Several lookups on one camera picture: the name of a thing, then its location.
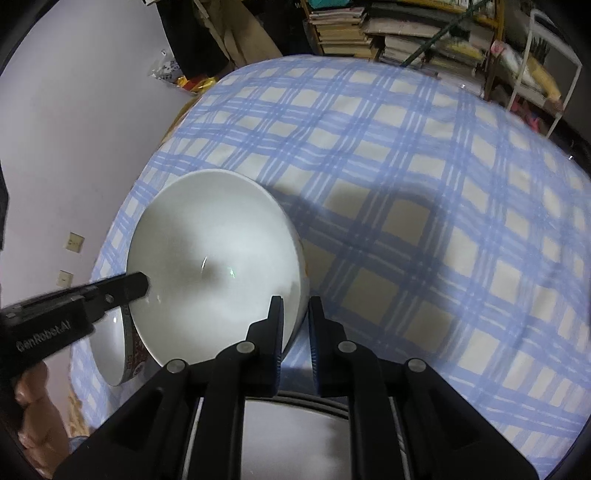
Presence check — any large plain white bowl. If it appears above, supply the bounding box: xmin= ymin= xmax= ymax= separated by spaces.
xmin=127 ymin=170 xmax=310 ymax=365

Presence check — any red rimmed bowl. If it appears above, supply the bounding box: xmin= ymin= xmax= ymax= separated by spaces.
xmin=89 ymin=305 xmax=151 ymax=386

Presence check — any large cherry plate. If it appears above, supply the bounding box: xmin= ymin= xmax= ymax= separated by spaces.
xmin=183 ymin=393 xmax=353 ymax=479

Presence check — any left hand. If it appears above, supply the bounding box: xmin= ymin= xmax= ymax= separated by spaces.
xmin=14 ymin=362 xmax=69 ymax=479

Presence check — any blue plaid tablecloth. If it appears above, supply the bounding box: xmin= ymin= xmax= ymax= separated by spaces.
xmin=92 ymin=56 xmax=590 ymax=477

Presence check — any snack bag on floor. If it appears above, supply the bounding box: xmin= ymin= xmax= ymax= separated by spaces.
xmin=150 ymin=59 xmax=216 ymax=96

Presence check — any stack of books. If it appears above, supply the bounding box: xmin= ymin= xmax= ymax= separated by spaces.
xmin=308 ymin=7 xmax=377 ymax=60

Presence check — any green pole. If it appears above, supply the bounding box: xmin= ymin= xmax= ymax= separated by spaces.
xmin=400 ymin=0 xmax=489 ymax=68

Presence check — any yellow bookshelf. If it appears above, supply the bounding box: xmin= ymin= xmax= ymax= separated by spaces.
xmin=297 ymin=1 xmax=504 ymax=99

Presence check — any white rolling cart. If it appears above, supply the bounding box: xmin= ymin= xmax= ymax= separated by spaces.
xmin=506 ymin=8 xmax=583 ymax=139

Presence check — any wall socket lower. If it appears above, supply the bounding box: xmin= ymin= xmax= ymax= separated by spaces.
xmin=56 ymin=270 xmax=73 ymax=289

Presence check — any wall socket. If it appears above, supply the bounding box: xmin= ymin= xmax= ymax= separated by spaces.
xmin=56 ymin=270 xmax=73 ymax=289
xmin=64 ymin=232 xmax=85 ymax=253

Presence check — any wall socket upper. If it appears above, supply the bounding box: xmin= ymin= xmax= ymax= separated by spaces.
xmin=64 ymin=232 xmax=85 ymax=253

